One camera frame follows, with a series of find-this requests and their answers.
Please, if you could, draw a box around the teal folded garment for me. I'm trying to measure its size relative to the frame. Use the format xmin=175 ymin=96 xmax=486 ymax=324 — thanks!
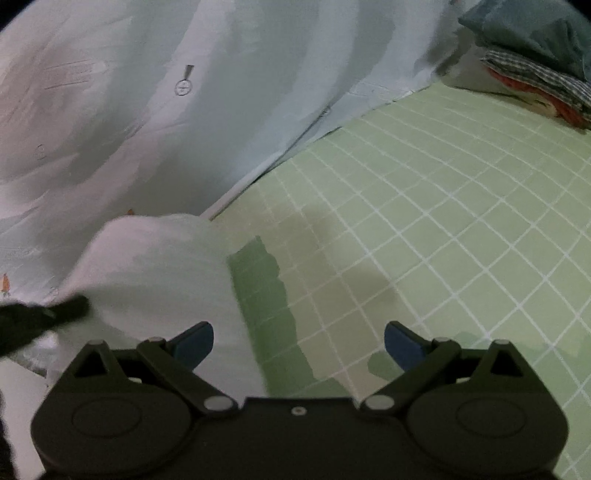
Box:
xmin=458 ymin=0 xmax=591 ymax=80

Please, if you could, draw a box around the white garment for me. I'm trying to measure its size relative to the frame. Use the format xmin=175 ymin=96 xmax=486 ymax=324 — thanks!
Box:
xmin=59 ymin=213 xmax=267 ymax=398

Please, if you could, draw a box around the red folded garment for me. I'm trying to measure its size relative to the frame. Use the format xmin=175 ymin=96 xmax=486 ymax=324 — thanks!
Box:
xmin=489 ymin=68 xmax=591 ymax=130

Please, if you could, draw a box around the green grid mat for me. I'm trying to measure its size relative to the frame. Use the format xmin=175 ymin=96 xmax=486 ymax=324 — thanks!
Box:
xmin=203 ymin=79 xmax=591 ymax=480

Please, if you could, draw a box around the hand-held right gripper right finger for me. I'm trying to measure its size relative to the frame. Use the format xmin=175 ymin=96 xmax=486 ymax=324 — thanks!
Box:
xmin=361 ymin=321 xmax=539 ymax=418

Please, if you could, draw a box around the pale blue printed bed sheet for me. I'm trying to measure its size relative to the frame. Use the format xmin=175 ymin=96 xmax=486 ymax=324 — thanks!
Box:
xmin=0 ymin=0 xmax=465 ymax=370

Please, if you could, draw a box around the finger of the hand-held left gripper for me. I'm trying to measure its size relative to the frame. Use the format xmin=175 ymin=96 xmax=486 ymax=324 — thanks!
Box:
xmin=44 ymin=295 xmax=92 ymax=334

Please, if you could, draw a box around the checked folded garment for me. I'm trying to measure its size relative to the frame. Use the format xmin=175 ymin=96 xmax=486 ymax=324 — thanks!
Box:
xmin=480 ymin=48 xmax=591 ymax=114

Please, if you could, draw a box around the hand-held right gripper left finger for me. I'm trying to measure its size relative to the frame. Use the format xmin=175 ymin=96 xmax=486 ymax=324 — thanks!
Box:
xmin=69 ymin=322 xmax=240 ymax=418

